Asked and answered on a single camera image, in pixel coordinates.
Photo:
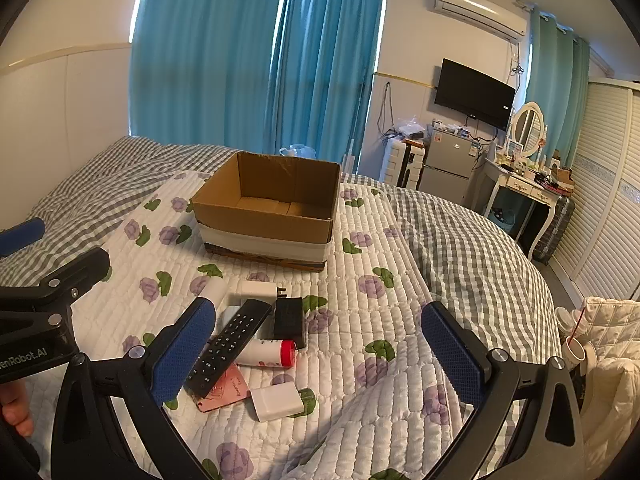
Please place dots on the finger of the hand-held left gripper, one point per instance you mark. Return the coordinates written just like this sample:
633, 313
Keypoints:
75, 272
20, 237

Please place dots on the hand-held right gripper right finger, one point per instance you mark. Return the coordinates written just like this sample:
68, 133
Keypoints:
450, 355

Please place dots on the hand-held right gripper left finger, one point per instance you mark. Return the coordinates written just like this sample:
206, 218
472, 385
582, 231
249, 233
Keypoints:
185, 350

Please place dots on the black remote control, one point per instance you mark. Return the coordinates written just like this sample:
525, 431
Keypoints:
230, 345

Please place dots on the pink card pack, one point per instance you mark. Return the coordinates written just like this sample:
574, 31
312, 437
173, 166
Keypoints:
227, 392

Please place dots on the white cylindrical bottle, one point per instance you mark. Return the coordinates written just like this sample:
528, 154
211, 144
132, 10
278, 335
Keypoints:
212, 289

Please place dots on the white tube with red cap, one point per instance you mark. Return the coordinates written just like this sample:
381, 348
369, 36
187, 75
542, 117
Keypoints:
260, 352

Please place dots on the white plug charger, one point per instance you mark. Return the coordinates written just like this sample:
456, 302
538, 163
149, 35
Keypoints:
257, 291

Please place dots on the white rectangular box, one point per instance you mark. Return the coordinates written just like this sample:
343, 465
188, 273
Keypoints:
277, 401

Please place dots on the small silver object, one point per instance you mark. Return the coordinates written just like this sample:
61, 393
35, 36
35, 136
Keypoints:
289, 317

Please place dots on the cardboard box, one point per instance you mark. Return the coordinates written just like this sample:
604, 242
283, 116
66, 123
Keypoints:
300, 180

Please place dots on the person's left hand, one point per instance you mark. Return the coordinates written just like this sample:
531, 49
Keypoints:
17, 410

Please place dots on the paper cup with straw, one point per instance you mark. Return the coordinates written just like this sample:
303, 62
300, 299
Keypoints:
575, 347

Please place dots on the white bed headboard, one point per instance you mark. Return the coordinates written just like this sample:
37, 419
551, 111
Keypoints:
65, 110

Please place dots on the blue waste bin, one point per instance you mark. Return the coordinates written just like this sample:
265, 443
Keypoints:
502, 217

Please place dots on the floral quilted blanket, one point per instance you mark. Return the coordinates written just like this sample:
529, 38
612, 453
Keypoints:
370, 230

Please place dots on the dark striped suitcase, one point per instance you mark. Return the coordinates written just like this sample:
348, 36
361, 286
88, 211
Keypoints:
557, 230

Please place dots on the white quilted jacket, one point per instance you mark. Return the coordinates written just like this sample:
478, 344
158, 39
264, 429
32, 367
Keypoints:
615, 360

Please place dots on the white dressing table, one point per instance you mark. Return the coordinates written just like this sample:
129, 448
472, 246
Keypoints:
520, 185

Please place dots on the white slatted wardrobe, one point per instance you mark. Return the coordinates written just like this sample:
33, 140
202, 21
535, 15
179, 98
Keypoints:
600, 185

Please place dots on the clear plastic jug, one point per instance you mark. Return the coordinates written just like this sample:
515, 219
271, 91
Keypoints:
297, 150

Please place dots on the clear plastic bag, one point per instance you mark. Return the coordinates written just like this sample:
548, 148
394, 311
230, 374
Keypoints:
415, 127

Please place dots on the white oval mirror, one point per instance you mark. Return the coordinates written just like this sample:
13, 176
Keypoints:
527, 127

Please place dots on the wide blue curtain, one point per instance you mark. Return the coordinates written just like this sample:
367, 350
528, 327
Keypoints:
200, 50

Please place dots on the teal curtain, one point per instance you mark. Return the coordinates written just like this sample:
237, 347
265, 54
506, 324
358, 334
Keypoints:
555, 85

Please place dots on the narrow blue curtain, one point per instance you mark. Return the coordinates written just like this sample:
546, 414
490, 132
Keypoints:
330, 60

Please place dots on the white air conditioner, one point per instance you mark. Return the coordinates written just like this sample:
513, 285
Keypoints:
475, 10

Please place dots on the black wall television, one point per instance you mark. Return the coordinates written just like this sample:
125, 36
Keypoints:
475, 92

